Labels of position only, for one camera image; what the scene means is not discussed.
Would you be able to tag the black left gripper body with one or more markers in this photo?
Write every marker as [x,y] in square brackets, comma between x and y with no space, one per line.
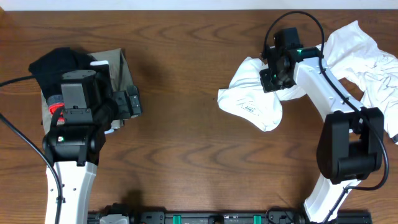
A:
[124,111]

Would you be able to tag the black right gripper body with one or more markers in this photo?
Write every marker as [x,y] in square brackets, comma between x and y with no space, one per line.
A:
[274,80]

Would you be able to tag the white printed t-shirt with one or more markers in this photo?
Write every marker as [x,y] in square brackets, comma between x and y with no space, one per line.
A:
[246,98]

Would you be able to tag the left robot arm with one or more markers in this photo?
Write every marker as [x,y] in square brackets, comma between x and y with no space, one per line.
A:
[76,135]

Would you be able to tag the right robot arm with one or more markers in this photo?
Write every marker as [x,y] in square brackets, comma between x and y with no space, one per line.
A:
[350,146]

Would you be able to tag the folded khaki pants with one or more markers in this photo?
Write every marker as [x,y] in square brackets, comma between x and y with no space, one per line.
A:
[120,76]

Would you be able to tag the black garment with red trim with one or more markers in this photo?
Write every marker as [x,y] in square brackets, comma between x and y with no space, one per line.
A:
[53,68]

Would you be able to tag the crumpled white garment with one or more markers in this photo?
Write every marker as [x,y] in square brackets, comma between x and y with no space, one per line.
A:
[354,55]

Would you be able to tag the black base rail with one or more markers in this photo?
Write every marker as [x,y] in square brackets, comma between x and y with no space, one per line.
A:
[120,213]

